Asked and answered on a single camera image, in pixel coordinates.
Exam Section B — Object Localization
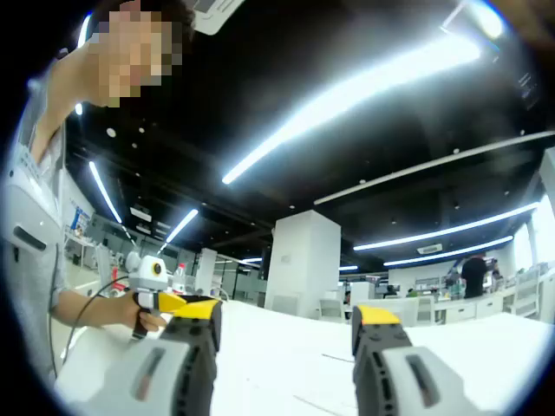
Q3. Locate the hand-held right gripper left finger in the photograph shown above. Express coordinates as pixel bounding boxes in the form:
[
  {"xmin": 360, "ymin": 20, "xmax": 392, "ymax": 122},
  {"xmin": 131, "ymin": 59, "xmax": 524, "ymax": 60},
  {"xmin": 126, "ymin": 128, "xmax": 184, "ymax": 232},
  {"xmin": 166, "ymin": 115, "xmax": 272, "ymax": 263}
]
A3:
[{"xmin": 54, "ymin": 298, "xmax": 223, "ymax": 416}]

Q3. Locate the white ceiling light strip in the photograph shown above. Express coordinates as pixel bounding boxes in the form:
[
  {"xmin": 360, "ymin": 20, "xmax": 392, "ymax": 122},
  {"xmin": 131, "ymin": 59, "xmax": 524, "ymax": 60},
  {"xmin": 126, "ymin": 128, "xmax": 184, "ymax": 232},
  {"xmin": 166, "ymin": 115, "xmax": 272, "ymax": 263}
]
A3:
[
  {"xmin": 88, "ymin": 160, "xmax": 123, "ymax": 224},
  {"xmin": 166, "ymin": 208, "xmax": 199, "ymax": 244},
  {"xmin": 221, "ymin": 34, "xmax": 482, "ymax": 185}
]

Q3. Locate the white curved ceiling rail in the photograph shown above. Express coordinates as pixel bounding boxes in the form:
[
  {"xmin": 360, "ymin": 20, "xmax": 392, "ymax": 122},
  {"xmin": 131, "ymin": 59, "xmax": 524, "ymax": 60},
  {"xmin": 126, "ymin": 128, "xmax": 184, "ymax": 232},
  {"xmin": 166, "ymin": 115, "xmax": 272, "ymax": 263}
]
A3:
[{"xmin": 314, "ymin": 132, "xmax": 555, "ymax": 205}]

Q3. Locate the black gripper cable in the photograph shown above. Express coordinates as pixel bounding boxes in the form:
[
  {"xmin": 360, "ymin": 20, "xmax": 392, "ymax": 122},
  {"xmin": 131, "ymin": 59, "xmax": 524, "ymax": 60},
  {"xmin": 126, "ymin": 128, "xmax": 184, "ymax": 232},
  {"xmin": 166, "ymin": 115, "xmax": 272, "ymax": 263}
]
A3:
[{"xmin": 47, "ymin": 275, "xmax": 131, "ymax": 382}]

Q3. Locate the clear bottle with red cap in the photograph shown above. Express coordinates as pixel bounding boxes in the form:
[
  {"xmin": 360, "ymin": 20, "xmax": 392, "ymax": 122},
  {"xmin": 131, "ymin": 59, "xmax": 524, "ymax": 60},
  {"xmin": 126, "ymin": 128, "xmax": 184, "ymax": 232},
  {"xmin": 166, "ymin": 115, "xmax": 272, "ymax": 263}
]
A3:
[{"xmin": 172, "ymin": 262, "xmax": 188, "ymax": 292}]

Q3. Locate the blue wall poster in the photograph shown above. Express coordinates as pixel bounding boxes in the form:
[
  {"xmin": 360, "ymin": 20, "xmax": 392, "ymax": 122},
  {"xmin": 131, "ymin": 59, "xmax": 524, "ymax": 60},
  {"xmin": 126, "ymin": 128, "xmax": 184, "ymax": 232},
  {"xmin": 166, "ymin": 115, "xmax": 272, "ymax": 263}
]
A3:
[{"xmin": 71, "ymin": 205, "xmax": 90, "ymax": 231}]

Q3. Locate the white chest-worn device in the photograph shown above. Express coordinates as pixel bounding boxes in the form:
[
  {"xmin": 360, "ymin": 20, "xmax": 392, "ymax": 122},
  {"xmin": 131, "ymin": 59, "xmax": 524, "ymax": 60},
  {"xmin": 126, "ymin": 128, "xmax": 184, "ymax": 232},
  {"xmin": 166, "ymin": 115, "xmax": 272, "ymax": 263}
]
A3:
[{"xmin": 2, "ymin": 171, "xmax": 62, "ymax": 257}]

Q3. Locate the person's left hand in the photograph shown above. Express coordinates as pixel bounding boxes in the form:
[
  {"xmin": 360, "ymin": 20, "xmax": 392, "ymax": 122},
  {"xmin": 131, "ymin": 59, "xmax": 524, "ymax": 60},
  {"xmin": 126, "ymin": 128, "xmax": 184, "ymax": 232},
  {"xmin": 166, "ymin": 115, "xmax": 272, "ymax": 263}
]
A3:
[{"xmin": 114, "ymin": 289, "xmax": 169, "ymax": 335}]

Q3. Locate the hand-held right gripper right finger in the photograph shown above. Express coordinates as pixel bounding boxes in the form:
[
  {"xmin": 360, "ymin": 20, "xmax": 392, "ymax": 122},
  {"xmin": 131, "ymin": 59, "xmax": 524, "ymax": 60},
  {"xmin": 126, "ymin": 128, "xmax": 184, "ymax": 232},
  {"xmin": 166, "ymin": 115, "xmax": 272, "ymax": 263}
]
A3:
[{"xmin": 350, "ymin": 304, "xmax": 500, "ymax": 416}]

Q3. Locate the white pillar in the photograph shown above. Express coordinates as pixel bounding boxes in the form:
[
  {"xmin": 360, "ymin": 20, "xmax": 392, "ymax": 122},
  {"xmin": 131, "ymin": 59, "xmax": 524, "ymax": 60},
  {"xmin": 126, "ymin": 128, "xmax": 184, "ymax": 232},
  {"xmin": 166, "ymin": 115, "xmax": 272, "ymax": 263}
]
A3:
[
  {"xmin": 537, "ymin": 146, "xmax": 555, "ymax": 205},
  {"xmin": 264, "ymin": 210, "xmax": 343, "ymax": 320}
]

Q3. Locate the white office chair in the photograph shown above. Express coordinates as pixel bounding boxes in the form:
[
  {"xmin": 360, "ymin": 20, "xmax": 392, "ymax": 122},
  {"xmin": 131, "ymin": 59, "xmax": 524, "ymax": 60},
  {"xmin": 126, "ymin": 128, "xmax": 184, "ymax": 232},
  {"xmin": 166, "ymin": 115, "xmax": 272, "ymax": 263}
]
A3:
[{"xmin": 318, "ymin": 297, "xmax": 348, "ymax": 322}]

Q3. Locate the curved ceiling light strip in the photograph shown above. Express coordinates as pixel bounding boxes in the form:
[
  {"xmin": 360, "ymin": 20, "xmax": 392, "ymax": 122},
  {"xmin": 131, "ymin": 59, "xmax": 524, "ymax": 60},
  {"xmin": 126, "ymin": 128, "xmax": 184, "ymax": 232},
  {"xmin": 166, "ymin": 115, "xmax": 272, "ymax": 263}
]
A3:
[
  {"xmin": 353, "ymin": 202, "xmax": 539, "ymax": 252},
  {"xmin": 383, "ymin": 235, "xmax": 515, "ymax": 268}
]

